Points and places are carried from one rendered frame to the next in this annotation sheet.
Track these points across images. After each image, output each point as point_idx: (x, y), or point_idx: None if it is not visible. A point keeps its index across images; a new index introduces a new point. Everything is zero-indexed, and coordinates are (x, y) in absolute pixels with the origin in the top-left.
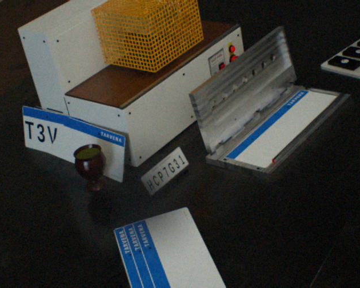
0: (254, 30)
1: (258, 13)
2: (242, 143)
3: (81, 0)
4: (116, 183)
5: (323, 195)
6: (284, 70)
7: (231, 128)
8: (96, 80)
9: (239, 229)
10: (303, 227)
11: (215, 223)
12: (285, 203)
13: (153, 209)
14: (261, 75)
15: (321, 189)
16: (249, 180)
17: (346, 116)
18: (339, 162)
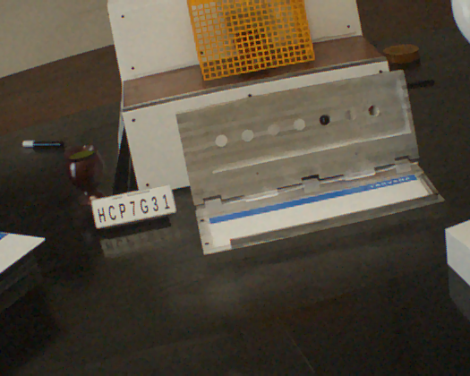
0: None
1: None
2: (248, 210)
3: None
4: None
5: (215, 304)
6: (394, 135)
7: (244, 183)
8: (166, 75)
9: (98, 296)
10: (139, 324)
11: (94, 280)
12: (173, 294)
13: (83, 243)
14: (341, 128)
15: (226, 297)
16: (192, 256)
17: (408, 226)
18: (299, 277)
